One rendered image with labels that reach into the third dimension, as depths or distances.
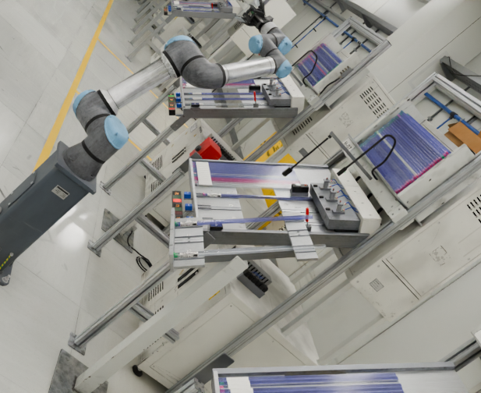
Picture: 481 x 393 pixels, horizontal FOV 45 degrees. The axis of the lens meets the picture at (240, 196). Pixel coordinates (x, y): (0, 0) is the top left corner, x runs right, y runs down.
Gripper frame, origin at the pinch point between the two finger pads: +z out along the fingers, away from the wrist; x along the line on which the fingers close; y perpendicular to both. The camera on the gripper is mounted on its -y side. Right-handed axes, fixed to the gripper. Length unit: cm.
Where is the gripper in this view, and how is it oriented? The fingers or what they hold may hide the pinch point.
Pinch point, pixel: (244, 2)
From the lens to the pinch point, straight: 285.4
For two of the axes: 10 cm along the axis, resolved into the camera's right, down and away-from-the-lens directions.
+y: -6.3, 0.4, -7.7
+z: -5.6, -7.2, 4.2
